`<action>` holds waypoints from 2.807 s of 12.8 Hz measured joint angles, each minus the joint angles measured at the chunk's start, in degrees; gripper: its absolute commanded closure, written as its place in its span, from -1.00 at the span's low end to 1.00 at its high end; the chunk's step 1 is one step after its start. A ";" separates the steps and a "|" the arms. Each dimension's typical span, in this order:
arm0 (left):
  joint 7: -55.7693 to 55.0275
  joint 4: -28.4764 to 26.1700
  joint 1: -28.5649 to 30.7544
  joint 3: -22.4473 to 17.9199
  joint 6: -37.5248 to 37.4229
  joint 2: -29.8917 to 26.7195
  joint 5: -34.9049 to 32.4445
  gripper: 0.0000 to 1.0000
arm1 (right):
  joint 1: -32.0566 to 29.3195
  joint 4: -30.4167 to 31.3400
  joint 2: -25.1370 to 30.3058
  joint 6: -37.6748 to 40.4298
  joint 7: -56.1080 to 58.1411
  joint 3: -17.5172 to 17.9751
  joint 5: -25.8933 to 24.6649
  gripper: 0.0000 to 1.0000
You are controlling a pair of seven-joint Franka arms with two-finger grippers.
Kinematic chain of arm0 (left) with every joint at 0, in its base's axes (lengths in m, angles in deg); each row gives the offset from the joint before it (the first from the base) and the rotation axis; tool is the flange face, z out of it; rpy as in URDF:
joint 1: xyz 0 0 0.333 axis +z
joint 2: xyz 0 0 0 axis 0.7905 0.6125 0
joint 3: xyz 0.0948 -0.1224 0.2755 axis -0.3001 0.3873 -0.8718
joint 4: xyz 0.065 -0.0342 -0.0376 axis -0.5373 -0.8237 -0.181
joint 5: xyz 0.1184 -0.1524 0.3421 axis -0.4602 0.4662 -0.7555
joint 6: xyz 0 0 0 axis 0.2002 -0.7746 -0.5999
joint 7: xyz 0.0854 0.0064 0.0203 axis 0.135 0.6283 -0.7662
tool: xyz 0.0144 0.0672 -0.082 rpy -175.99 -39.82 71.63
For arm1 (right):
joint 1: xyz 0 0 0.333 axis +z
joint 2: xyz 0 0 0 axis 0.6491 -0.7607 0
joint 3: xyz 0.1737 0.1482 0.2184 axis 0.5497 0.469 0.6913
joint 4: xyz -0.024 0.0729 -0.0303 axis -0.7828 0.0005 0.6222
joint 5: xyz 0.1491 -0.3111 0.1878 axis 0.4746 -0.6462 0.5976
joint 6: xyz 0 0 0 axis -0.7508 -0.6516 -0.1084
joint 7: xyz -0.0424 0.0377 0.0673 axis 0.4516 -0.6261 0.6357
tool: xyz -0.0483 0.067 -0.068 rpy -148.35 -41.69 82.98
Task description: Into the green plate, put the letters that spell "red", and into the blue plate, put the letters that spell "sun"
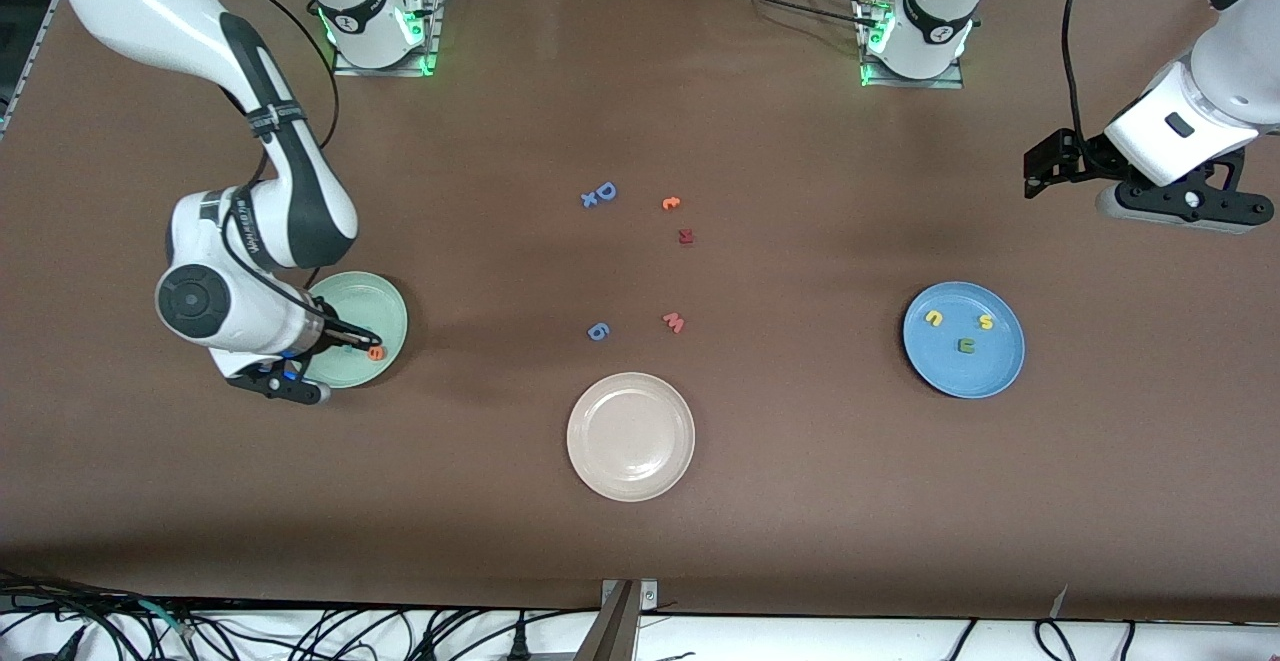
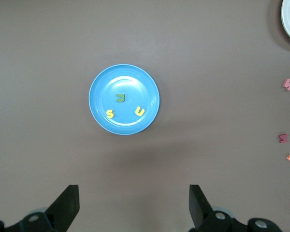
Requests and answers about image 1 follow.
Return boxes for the blue plate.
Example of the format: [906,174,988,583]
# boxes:
[902,281,1026,400]

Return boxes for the teal floor cable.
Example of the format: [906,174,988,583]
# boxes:
[138,599,197,639]

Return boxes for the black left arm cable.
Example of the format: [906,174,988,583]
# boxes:
[1060,0,1103,142]

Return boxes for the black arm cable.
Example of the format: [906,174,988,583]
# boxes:
[1060,0,1103,142]
[185,0,386,342]

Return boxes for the grey metal table bracket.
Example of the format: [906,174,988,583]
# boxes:
[602,579,659,610]

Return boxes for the brown table cover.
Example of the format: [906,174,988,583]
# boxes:
[0,0,1280,624]

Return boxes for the grey metal beam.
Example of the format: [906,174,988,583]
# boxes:
[573,581,641,661]

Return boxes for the green plate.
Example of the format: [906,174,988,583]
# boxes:
[300,271,409,389]

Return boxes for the tangled black floor cables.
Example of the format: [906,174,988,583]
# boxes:
[0,569,601,661]

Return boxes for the beige plate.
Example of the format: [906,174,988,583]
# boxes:
[566,372,696,503]

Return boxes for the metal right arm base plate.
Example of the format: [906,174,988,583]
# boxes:
[332,0,446,78]

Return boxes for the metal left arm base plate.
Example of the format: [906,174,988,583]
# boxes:
[858,0,966,90]

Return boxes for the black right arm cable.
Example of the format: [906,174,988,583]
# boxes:
[185,0,386,342]

